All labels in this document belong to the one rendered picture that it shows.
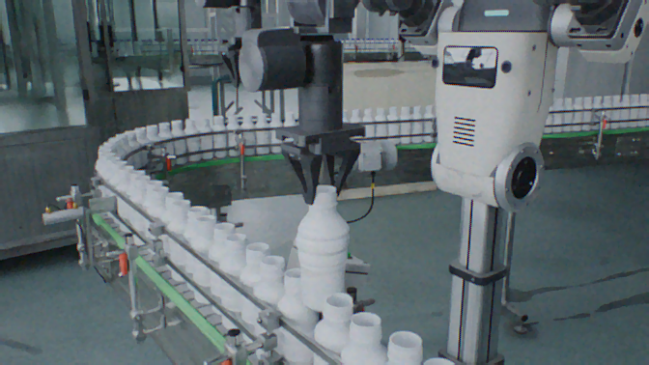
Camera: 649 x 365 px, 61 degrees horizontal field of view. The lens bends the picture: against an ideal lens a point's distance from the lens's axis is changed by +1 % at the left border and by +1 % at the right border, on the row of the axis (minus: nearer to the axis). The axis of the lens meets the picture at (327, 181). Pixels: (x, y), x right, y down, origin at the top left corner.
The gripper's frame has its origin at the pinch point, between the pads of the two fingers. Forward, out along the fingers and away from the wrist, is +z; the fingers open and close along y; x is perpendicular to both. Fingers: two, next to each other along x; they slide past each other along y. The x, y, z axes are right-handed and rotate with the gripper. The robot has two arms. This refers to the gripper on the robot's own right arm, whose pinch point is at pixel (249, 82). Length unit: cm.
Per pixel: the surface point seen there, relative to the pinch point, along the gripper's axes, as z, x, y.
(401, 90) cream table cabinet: 44, -252, -291
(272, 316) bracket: 28, 41, 20
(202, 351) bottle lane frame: 46, 16, 21
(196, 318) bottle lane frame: 40.0, 14.4, 20.7
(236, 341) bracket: 30, 40, 26
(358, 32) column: 2, -778, -681
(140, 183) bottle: 24.3, -24.1, 16.6
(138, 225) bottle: 34.2, -23.8, 18.0
